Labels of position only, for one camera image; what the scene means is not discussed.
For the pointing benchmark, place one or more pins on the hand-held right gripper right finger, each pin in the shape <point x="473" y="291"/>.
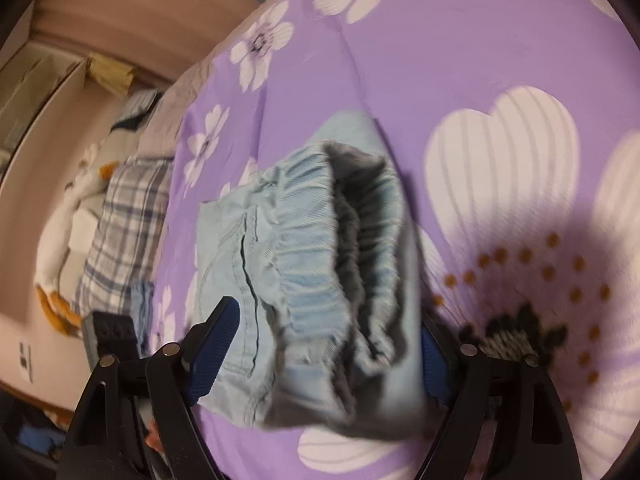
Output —
<point x="434" y="370"/>

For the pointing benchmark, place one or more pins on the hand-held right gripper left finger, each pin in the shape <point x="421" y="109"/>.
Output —
<point x="215" y="350"/>

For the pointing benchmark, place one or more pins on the light blue pants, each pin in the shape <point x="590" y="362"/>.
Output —
<point x="300" y="270"/>

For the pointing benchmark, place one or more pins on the blue folded cloth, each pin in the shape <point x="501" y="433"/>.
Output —
<point x="142" y="310"/>

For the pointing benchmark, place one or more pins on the dark grey object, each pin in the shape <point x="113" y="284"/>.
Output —
<point x="112" y="332"/>

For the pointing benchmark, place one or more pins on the plaid pillow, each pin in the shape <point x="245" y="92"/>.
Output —
<point x="125" y="220"/>

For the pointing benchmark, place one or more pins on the white goose plush toy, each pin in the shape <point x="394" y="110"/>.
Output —
<point x="55" y="245"/>

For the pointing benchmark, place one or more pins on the beige bed sheet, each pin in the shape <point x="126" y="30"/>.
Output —
<point x="165" y="120"/>

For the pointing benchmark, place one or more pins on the striped blue cloth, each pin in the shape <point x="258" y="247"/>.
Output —
<point x="137" y="107"/>

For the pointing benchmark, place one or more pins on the cardboard box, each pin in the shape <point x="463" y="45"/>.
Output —
<point x="35" y="95"/>

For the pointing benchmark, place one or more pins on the purple floral blanket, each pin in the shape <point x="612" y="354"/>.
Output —
<point x="450" y="50"/>

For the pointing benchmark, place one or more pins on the white wall socket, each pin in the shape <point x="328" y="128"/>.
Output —
<point x="26" y="362"/>

